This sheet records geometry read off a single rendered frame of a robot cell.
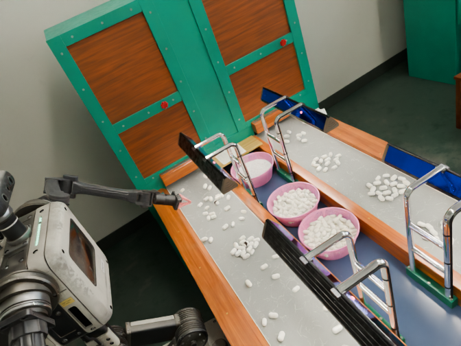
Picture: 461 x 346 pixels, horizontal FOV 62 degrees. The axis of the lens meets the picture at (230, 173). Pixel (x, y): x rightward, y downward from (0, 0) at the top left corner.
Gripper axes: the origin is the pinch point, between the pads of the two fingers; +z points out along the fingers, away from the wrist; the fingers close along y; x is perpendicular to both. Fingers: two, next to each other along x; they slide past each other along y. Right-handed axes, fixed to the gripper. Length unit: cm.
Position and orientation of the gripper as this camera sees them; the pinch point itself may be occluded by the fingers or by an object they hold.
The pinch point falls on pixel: (189, 202)
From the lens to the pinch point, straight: 205.7
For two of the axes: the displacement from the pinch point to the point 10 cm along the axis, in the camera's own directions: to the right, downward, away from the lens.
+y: -4.0, -3.9, 8.3
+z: 8.7, 1.3, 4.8
